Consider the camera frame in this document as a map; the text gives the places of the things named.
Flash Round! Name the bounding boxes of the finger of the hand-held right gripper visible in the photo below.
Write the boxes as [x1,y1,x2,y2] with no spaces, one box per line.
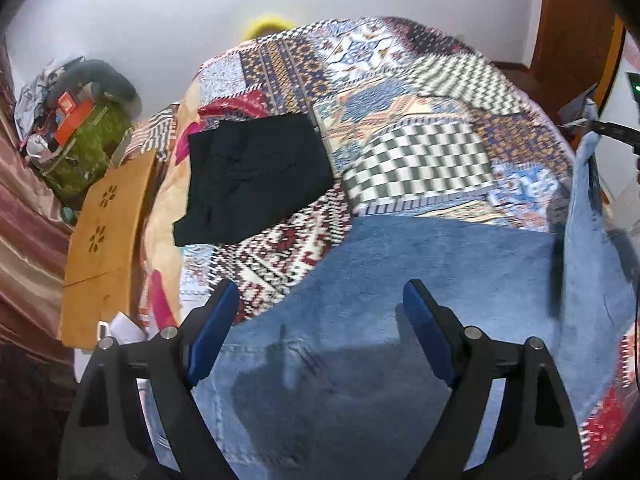
[592,118,640,152]

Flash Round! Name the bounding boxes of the yellow fluffy object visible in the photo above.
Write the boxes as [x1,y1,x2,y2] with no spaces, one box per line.
[239,13,297,42]

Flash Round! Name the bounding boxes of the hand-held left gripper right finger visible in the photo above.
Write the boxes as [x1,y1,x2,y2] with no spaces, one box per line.
[400,279,587,480]

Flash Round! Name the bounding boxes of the patchwork printed blanket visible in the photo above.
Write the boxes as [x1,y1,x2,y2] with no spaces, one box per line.
[135,16,640,466]

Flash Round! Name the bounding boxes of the grey-blue cloth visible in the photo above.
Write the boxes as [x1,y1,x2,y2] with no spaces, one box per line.
[556,84,600,128]

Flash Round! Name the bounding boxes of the black folded garment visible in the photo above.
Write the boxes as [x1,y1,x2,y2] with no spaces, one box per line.
[173,113,335,247]

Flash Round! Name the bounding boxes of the grey neck pillow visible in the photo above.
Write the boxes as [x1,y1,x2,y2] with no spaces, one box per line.
[64,59,139,107]

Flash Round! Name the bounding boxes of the pale cloth pile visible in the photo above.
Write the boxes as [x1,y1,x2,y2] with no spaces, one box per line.
[14,57,68,128]

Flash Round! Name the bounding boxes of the blue denim pants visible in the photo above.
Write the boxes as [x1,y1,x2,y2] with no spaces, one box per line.
[145,125,640,476]

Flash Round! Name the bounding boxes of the peach floral bedsheet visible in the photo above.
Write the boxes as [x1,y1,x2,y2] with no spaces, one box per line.
[136,80,211,341]

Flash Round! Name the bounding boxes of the wooden lap desk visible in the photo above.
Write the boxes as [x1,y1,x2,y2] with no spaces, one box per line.
[59,149,160,352]

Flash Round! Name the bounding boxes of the green patterned bag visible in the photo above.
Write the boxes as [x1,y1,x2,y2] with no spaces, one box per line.
[41,101,134,207]

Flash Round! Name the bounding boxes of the brown striped curtain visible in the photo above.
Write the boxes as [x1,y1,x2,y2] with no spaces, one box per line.
[0,42,77,363]

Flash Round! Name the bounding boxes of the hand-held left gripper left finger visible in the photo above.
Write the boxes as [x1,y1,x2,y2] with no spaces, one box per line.
[57,279,241,480]

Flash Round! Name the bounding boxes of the orange box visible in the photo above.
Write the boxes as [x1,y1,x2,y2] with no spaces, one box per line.
[52,92,96,144]

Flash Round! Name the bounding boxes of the white papers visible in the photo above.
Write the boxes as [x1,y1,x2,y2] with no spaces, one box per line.
[74,310,152,391]

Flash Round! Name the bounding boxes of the wooden door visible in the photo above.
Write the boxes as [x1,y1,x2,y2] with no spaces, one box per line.
[529,0,627,117]

